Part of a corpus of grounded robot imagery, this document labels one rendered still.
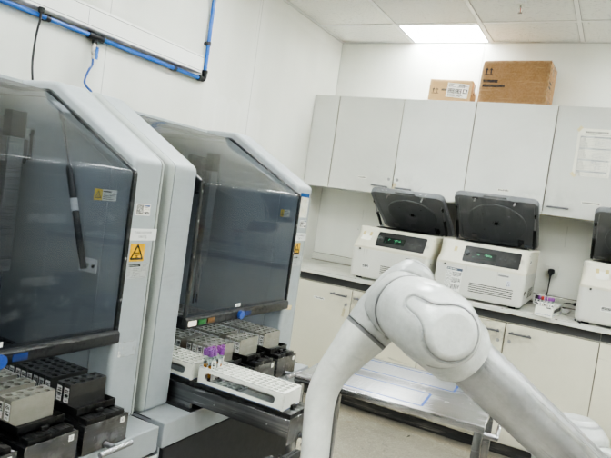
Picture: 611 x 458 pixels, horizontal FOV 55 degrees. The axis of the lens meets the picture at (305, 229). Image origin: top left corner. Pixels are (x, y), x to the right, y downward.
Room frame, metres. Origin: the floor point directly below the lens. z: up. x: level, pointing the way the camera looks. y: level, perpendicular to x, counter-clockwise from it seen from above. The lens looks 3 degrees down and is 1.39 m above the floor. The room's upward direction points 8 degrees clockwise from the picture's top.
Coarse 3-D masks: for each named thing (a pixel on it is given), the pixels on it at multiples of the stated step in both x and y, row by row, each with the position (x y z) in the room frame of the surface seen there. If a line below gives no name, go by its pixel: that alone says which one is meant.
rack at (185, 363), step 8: (176, 352) 1.79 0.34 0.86; (184, 352) 1.80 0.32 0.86; (192, 352) 1.81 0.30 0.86; (176, 360) 1.72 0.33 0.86; (184, 360) 1.71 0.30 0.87; (192, 360) 1.72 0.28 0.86; (200, 360) 1.73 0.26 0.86; (176, 368) 1.80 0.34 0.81; (184, 368) 1.81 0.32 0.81; (192, 368) 1.69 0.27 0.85; (184, 376) 1.70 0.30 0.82; (192, 376) 1.69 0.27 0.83
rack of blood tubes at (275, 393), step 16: (208, 368) 1.66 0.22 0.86; (224, 368) 1.68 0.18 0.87; (240, 368) 1.72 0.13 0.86; (208, 384) 1.66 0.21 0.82; (224, 384) 1.65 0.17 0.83; (240, 384) 1.67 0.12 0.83; (256, 384) 1.58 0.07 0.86; (272, 384) 1.60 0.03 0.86; (288, 384) 1.62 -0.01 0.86; (256, 400) 1.58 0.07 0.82; (272, 400) 1.64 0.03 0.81; (288, 400) 1.56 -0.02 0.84
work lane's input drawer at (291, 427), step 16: (176, 384) 1.69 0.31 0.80; (192, 384) 1.67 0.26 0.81; (192, 400) 1.66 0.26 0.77; (208, 400) 1.63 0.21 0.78; (224, 400) 1.61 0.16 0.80; (240, 400) 1.59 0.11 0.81; (240, 416) 1.58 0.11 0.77; (256, 416) 1.55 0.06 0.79; (272, 416) 1.53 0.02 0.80; (288, 416) 1.52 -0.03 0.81; (272, 432) 1.53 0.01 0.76; (288, 432) 1.51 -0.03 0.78
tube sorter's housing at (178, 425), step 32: (96, 96) 1.74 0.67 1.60; (128, 128) 1.67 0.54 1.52; (192, 192) 1.67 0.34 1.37; (160, 224) 1.59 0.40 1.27; (192, 224) 2.46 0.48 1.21; (160, 256) 1.59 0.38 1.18; (160, 288) 1.60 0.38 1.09; (160, 320) 1.62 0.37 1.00; (256, 320) 2.28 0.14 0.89; (288, 320) 2.28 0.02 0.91; (160, 352) 1.63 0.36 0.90; (160, 384) 1.65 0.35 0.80; (160, 416) 1.59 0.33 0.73; (192, 416) 1.65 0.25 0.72; (224, 416) 1.80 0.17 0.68; (160, 448) 1.55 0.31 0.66; (192, 448) 1.67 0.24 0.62; (224, 448) 1.82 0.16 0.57; (256, 448) 2.00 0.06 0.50
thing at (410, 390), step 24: (360, 384) 1.86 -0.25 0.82; (384, 384) 1.89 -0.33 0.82; (408, 384) 1.93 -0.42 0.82; (432, 384) 1.97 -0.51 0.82; (336, 408) 2.24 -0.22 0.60; (408, 408) 1.71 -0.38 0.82; (432, 408) 1.72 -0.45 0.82; (456, 408) 1.76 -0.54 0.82; (480, 408) 1.79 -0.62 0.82; (480, 432) 1.63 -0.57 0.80; (480, 456) 2.02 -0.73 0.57
